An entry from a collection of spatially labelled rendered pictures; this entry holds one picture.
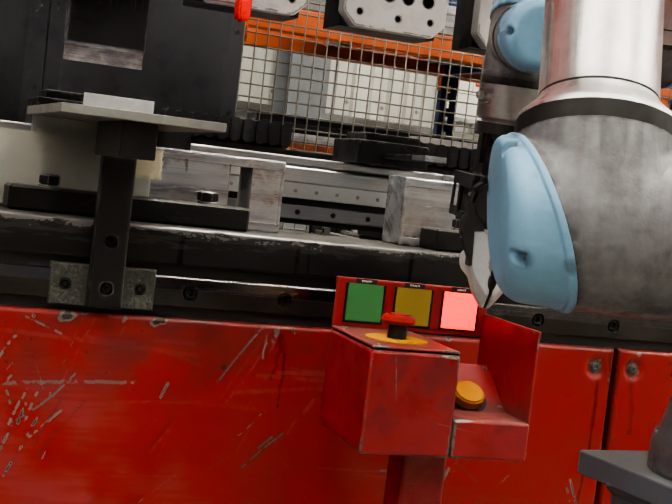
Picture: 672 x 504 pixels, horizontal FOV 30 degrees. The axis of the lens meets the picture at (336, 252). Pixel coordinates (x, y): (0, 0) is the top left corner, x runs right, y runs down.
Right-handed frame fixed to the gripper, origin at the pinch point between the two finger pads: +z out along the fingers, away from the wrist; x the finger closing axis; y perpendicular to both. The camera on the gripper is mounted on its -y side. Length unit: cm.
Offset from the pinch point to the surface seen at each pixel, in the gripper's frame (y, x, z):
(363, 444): -6.6, 14.8, 16.1
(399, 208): 32.2, 0.7, -6.0
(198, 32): 85, 22, -27
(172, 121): 3.8, 38.0, -15.4
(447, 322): 9.7, 0.4, 5.1
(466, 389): 0.8, 0.5, 11.1
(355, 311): 9.7, 12.4, 4.7
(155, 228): 15.8, 36.6, -2.0
